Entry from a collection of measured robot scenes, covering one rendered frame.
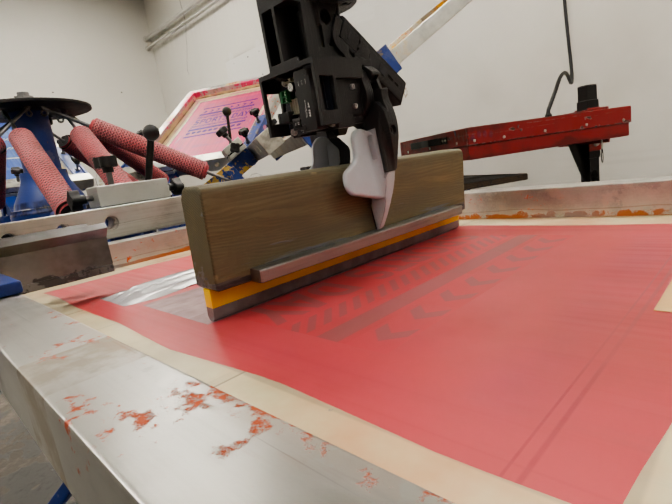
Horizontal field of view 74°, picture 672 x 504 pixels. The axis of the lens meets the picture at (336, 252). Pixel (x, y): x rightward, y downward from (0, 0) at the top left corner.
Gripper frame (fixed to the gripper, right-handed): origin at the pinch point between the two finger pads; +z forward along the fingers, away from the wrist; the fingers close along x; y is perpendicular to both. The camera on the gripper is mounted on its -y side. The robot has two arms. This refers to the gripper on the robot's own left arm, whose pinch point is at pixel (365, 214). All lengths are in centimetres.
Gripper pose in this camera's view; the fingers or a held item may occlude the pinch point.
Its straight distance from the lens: 44.5
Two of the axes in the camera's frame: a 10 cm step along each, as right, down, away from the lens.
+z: 1.7, 9.6, 2.1
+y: -6.8, 2.7, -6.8
